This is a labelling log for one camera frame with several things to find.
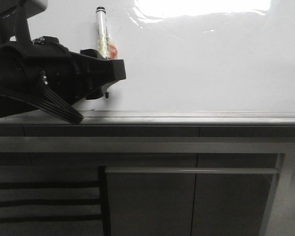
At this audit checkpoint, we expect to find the grey whiteboard tray ledge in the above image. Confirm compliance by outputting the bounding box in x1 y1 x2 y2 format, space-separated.
0 110 295 127

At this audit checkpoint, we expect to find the grey cabinet panel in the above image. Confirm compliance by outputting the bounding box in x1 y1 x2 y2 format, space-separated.
105 153 278 236

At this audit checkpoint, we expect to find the black cable bundle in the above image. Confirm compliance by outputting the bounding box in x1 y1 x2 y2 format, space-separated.
0 85 85 124

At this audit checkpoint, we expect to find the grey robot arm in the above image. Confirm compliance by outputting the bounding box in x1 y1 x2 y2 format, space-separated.
0 0 126 124

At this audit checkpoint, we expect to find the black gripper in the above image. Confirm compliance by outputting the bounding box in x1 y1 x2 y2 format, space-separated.
0 36 126 120

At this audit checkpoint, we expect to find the white whiteboard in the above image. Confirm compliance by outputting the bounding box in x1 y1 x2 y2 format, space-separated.
29 0 295 112

